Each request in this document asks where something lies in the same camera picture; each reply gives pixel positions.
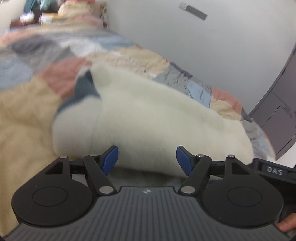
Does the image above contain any grey wall switch panel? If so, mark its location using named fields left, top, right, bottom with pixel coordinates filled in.
left=179, top=2, right=208, bottom=21

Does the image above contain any hanging clothes rack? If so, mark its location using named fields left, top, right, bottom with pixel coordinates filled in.
left=23, top=0, right=65, bottom=13

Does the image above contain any grey door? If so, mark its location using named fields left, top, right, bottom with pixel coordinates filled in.
left=250, top=50, right=295, bottom=159

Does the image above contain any cream fleece garment striped trim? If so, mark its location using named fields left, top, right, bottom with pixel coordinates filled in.
left=52, top=64, right=253, bottom=177

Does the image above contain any pink pillow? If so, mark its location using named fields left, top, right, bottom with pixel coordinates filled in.
left=77, top=15, right=108, bottom=28

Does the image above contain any floral print pillow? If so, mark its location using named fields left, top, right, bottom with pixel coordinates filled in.
left=99, top=1, right=109, bottom=29

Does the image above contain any white crumpled cloth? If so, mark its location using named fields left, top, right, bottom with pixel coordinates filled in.
left=20, top=11, right=35, bottom=23

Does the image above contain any orange shoe box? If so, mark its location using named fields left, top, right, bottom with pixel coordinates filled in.
left=69, top=0, right=96, bottom=4

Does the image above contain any patchwork plaid bed cover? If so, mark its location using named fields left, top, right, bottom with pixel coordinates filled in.
left=1, top=20, right=276, bottom=235

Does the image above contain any stack of folded clothes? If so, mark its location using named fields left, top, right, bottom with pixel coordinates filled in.
left=39, top=13, right=60, bottom=23

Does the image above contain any person's right hand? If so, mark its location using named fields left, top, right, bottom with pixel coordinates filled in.
left=277, top=213, right=296, bottom=232

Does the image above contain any dark red suitcase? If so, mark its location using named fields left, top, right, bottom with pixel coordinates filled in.
left=10, top=20, right=37, bottom=29

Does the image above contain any cream rolled duvet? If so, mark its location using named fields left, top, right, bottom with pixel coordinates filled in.
left=58, top=1, right=101, bottom=18

